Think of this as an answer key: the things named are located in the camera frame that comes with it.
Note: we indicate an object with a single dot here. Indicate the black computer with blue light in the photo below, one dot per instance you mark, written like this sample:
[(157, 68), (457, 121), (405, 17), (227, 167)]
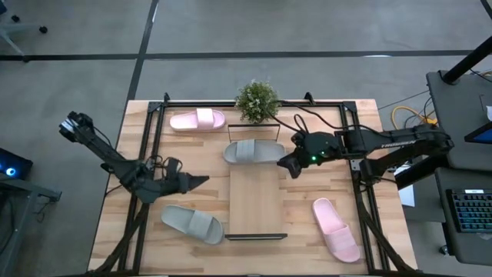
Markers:
[(15, 165)]

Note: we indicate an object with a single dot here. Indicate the backlit black keyboard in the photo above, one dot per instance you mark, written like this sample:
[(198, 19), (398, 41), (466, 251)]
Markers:
[(473, 211)]

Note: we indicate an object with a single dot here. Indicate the grey metal cart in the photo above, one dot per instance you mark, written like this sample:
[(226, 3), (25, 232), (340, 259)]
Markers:
[(38, 191)]

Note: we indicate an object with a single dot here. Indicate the black pole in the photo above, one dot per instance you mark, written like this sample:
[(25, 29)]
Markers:
[(465, 61)]

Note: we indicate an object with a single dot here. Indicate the white paper sheet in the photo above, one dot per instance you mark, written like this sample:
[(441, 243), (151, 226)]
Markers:
[(407, 196)]

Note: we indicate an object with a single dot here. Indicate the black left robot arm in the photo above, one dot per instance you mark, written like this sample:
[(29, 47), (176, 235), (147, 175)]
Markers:
[(100, 148)]

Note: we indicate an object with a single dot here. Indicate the grey slide sandal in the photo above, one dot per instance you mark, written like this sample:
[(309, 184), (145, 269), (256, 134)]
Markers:
[(269, 152), (173, 217)]

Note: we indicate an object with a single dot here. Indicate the black metal rig frame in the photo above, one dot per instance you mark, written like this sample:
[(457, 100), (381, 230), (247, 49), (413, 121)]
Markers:
[(200, 104)]

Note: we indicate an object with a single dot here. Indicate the tablet with blue screen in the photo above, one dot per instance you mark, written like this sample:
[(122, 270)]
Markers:
[(485, 135)]

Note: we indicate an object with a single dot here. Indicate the wooden shelf with black frame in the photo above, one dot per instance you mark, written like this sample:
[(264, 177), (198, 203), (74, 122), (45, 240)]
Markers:
[(253, 200)]

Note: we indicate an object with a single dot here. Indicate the dark grey desk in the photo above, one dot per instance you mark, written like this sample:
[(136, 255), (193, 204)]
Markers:
[(446, 231)]

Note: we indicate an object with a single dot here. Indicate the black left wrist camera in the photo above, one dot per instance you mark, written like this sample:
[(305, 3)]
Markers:
[(173, 165)]

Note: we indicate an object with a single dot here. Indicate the grey office chair base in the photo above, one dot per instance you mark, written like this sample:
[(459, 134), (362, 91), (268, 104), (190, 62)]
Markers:
[(23, 27)]

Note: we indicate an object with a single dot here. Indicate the pink slide sandal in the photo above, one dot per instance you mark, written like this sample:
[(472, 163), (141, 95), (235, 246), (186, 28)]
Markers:
[(184, 121), (326, 215)]

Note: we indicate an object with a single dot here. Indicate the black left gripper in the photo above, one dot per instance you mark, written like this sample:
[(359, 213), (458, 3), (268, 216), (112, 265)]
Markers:
[(177, 184)]

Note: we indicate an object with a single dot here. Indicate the small green potted plant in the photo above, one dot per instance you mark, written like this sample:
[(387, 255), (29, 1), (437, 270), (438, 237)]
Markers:
[(257, 102)]

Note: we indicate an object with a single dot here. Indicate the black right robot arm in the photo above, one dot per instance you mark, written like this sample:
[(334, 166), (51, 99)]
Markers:
[(403, 144)]

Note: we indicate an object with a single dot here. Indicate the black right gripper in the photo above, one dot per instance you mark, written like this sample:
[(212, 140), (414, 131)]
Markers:
[(310, 157)]

